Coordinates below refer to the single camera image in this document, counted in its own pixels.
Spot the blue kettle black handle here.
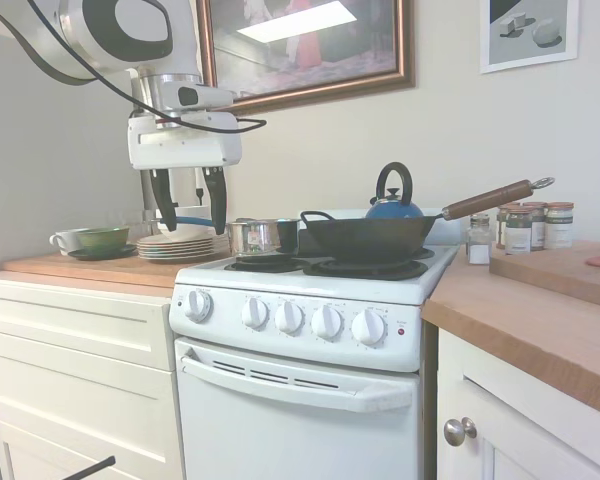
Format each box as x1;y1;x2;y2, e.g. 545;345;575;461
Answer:
364;160;427;222

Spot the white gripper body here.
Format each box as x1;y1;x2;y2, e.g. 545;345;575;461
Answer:
126;109;243;172

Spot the white oven temperature knob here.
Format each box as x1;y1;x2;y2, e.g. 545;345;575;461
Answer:
184;288;214;323

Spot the white drawer cabinet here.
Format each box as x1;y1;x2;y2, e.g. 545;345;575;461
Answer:
0;276;187;480

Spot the white burner knob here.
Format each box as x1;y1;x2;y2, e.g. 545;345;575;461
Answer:
240;296;271;332
310;304;344;342
274;300;305;337
350;308;387;347

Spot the green bowl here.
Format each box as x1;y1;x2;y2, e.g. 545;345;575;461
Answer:
75;225;132;252

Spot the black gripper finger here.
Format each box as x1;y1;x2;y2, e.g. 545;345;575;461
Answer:
202;166;228;237
147;168;178;233

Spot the steel saucepan blue handle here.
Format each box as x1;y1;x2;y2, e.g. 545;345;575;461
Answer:
174;213;302;258

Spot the black coil burner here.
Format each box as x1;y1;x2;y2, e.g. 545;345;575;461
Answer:
303;255;430;281
223;253;304;274

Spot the spice jar copper lid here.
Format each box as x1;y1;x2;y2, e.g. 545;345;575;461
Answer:
504;206;533;256
544;200;576;250
495;202;524;251

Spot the white electric stove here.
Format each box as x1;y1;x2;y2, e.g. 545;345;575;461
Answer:
168;207;464;480

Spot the thick black flat cable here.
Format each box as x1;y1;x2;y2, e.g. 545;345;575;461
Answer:
0;0;99;87

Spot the thin black rod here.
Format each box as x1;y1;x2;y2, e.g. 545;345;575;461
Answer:
53;455;117;480

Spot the silver cabinet knob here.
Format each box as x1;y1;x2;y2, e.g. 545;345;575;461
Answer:
443;415;478;448

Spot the gold framed painting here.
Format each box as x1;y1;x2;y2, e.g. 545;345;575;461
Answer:
195;0;417;117

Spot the white bowl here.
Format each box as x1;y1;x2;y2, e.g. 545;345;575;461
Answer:
156;218;217;241
172;203;214;226

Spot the white plate gold rim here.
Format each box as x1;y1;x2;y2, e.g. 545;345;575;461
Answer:
136;245;229;256
136;241;227;253
136;234;217;246
136;237;224;249
139;252;230;263
137;248;230;260

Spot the thick wooden cutting board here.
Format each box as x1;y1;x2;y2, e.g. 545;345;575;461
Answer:
488;239;600;312

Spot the glass salt shaker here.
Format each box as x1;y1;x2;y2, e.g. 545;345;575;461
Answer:
466;213;492;266

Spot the large wooden board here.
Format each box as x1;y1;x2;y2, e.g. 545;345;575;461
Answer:
1;248;182;290

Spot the white cup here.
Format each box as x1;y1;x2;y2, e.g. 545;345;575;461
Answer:
48;228;85;253

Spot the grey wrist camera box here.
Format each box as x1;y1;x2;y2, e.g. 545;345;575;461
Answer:
176;83;235;112

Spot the white oven door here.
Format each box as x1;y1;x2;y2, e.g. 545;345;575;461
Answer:
173;335;422;480

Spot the white cabinet with knob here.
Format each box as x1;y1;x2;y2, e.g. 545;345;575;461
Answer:
435;327;600;480

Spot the print with black triangle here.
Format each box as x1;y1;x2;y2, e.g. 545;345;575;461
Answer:
479;0;580;76

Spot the black wok wooden handle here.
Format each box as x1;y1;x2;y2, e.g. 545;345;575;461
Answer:
299;176;556;264

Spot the dark saucer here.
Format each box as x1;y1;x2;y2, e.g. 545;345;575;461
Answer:
66;243;139;262

